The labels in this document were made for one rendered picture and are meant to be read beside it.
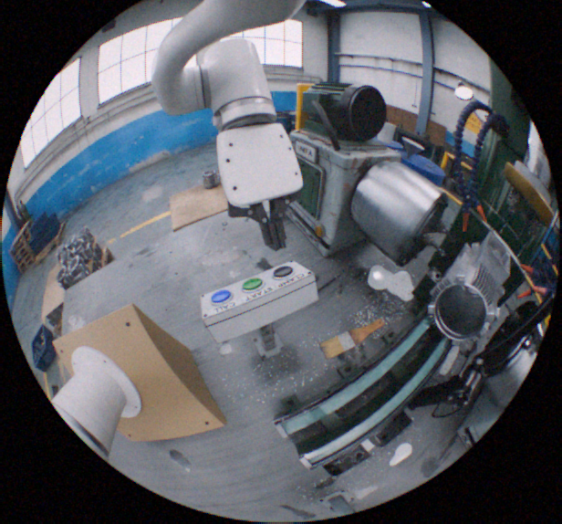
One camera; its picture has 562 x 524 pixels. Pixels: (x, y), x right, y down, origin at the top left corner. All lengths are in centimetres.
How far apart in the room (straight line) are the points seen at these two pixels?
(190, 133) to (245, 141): 520
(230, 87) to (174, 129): 512
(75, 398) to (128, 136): 531
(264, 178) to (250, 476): 63
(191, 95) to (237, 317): 30
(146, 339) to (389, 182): 59
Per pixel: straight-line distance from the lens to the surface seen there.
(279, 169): 25
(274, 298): 27
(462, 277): 44
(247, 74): 27
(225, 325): 27
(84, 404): 38
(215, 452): 57
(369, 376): 43
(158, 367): 40
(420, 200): 46
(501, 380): 57
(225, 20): 19
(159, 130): 535
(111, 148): 555
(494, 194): 71
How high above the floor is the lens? 131
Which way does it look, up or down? 45 degrees down
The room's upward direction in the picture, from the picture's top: straight up
